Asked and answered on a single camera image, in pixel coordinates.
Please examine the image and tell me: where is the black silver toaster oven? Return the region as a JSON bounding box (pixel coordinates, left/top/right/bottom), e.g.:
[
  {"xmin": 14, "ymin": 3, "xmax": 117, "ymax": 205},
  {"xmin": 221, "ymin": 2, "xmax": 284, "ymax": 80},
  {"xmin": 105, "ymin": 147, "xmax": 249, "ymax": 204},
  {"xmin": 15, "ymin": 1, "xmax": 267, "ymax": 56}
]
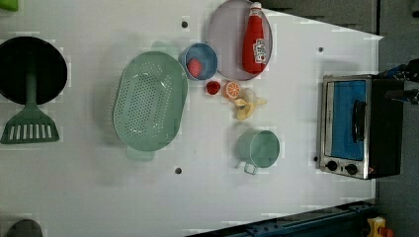
[{"xmin": 319, "ymin": 75, "xmax": 404, "ymax": 180}]

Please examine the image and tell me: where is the red toy strawberry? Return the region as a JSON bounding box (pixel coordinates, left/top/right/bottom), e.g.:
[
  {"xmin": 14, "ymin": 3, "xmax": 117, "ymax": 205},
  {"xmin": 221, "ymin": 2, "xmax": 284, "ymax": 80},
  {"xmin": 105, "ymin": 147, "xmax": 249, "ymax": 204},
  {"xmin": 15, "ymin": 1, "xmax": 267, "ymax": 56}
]
[{"xmin": 206, "ymin": 81, "xmax": 221, "ymax": 95}]

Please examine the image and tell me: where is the orange slice toy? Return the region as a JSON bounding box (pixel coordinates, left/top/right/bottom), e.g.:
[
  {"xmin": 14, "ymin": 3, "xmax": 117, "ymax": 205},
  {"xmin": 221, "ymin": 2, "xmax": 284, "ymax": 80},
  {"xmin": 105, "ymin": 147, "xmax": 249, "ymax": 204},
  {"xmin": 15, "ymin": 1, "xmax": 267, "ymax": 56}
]
[{"xmin": 222, "ymin": 82, "xmax": 241, "ymax": 100}]

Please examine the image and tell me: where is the peeled toy banana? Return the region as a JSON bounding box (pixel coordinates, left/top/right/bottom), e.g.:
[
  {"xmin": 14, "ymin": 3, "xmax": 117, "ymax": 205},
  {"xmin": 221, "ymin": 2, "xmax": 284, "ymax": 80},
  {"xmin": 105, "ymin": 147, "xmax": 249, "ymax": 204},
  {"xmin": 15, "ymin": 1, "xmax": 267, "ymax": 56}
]
[{"xmin": 234, "ymin": 88, "xmax": 267, "ymax": 120}]

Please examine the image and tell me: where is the pink toy fruit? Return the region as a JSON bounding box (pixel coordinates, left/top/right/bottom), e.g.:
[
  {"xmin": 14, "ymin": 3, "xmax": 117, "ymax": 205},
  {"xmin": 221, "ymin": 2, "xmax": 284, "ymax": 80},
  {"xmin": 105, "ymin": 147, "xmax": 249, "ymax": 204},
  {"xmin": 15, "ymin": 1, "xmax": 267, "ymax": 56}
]
[{"xmin": 187, "ymin": 58, "xmax": 203, "ymax": 78}]

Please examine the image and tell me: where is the green mug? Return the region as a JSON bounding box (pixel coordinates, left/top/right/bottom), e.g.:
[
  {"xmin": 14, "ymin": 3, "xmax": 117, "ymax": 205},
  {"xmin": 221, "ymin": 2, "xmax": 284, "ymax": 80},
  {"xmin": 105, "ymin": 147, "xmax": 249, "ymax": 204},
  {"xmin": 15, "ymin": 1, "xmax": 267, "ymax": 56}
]
[{"xmin": 237, "ymin": 129, "xmax": 281, "ymax": 175}]

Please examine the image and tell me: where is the blue bowl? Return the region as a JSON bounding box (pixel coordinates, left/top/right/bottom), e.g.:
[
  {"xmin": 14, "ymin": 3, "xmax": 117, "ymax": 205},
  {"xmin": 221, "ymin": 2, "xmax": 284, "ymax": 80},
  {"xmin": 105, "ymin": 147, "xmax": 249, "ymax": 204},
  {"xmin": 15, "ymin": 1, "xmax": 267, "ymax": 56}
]
[{"xmin": 178, "ymin": 42, "xmax": 218, "ymax": 81}]

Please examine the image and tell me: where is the green perforated colander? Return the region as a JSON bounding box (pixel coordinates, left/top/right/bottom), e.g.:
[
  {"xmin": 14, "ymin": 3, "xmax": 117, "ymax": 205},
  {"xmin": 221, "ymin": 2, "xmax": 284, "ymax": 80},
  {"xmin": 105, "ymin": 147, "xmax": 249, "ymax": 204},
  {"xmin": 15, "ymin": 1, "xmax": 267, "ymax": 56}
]
[{"xmin": 113, "ymin": 41, "xmax": 188, "ymax": 162}]

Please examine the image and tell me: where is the red ketchup bottle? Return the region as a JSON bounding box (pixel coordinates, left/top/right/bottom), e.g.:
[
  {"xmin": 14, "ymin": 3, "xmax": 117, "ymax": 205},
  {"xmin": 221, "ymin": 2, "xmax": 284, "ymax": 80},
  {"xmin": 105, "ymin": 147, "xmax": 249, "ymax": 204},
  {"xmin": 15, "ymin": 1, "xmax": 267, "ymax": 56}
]
[{"xmin": 242, "ymin": 2, "xmax": 267, "ymax": 74}]

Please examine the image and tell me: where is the grey round plate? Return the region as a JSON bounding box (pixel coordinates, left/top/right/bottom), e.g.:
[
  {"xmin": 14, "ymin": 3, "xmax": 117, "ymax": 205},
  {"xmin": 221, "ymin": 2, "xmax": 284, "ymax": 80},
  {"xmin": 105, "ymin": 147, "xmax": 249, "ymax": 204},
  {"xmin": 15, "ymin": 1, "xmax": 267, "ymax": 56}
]
[{"xmin": 207, "ymin": 0, "xmax": 273, "ymax": 81}]

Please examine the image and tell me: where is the green slotted spatula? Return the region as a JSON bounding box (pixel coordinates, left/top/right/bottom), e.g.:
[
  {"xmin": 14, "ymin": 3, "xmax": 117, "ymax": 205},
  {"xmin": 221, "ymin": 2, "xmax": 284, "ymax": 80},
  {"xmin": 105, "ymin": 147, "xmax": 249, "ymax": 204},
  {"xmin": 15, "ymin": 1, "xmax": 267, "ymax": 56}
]
[{"xmin": 1, "ymin": 72, "xmax": 59, "ymax": 144}]

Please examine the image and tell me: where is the yellow red emergency button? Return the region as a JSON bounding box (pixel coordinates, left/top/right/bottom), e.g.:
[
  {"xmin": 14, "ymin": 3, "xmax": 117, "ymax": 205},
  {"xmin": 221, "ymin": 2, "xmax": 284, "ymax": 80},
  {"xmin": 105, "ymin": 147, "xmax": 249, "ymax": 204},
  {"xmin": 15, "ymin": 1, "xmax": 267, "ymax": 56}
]
[{"xmin": 367, "ymin": 216, "xmax": 394, "ymax": 237}]

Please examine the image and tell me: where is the black round pan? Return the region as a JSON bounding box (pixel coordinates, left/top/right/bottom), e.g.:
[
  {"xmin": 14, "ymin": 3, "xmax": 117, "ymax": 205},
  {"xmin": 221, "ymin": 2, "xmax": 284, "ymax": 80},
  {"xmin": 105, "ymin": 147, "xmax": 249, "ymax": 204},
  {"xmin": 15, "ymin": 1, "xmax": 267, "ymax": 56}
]
[{"xmin": 0, "ymin": 37, "xmax": 68, "ymax": 105}]

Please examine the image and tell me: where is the lime green object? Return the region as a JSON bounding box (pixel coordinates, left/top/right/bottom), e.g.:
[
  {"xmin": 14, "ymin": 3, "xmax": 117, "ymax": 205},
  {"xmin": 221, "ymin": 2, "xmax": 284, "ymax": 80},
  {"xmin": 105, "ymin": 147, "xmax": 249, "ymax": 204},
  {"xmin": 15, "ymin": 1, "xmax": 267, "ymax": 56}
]
[{"xmin": 0, "ymin": 0, "xmax": 19, "ymax": 12}]

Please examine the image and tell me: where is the blue metal frame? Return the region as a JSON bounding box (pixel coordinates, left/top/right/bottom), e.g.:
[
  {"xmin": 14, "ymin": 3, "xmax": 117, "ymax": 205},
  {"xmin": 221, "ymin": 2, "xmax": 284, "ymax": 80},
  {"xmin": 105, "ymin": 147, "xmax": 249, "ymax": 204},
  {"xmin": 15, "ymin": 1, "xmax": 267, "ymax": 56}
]
[{"xmin": 188, "ymin": 201, "xmax": 377, "ymax": 237}]

